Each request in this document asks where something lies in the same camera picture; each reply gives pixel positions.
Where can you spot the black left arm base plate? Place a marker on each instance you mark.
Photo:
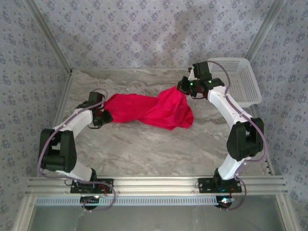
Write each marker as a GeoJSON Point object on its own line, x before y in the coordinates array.
{"type": "Point", "coordinates": [106, 187]}

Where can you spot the aluminium mounting rail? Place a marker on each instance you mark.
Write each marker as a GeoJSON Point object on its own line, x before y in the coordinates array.
{"type": "Point", "coordinates": [156, 185]}

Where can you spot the white perforated plastic basket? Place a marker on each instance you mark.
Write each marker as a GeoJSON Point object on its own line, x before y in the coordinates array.
{"type": "Point", "coordinates": [243, 79]}

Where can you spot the black left controller board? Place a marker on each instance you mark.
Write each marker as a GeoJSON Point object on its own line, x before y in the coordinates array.
{"type": "Point", "coordinates": [90, 201]}

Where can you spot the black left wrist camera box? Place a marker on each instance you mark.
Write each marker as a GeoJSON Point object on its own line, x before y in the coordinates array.
{"type": "Point", "coordinates": [96, 97]}

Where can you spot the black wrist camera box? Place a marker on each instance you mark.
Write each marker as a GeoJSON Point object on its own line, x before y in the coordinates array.
{"type": "Point", "coordinates": [96, 97]}
{"type": "Point", "coordinates": [202, 69]}

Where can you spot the aluminium frame post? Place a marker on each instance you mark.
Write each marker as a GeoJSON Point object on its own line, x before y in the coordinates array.
{"type": "Point", "coordinates": [49, 36]}
{"type": "Point", "coordinates": [262, 36]}

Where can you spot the black controller board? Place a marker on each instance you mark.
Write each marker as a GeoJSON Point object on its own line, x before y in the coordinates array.
{"type": "Point", "coordinates": [225, 202]}
{"type": "Point", "coordinates": [90, 201]}

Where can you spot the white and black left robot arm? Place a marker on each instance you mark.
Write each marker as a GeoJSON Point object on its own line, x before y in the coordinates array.
{"type": "Point", "coordinates": [79, 120]}

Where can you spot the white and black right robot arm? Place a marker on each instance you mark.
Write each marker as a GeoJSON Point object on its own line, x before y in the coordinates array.
{"type": "Point", "coordinates": [223, 106]}

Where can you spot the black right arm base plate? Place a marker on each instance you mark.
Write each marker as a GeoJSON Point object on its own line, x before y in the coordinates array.
{"type": "Point", "coordinates": [207, 186]}

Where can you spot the black right controller board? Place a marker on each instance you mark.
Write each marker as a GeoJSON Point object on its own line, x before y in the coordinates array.
{"type": "Point", "coordinates": [225, 202]}

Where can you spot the red t-shirt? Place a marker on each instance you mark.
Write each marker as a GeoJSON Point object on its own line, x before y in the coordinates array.
{"type": "Point", "coordinates": [154, 108]}

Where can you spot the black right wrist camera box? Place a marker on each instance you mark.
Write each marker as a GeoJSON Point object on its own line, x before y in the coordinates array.
{"type": "Point", "coordinates": [202, 69]}

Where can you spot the aluminium table side rail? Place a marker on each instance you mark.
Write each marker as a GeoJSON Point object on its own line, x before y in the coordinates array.
{"type": "Point", "coordinates": [63, 96]}
{"type": "Point", "coordinates": [270, 168]}

